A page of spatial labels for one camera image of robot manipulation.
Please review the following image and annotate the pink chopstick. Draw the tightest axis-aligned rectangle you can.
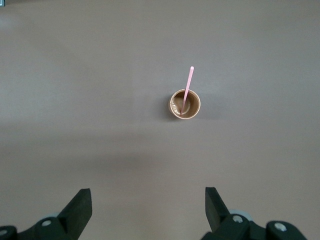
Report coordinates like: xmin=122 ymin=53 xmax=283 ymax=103
xmin=180 ymin=66 xmax=195 ymax=116

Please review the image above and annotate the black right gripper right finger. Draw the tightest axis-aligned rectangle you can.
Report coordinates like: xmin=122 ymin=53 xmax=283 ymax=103
xmin=200 ymin=186 xmax=266 ymax=240

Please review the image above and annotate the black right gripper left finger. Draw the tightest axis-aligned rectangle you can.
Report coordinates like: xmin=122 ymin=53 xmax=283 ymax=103
xmin=19 ymin=188 xmax=94 ymax=240

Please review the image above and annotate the brown wooden cup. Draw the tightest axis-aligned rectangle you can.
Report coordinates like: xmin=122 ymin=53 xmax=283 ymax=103
xmin=170 ymin=88 xmax=201 ymax=121

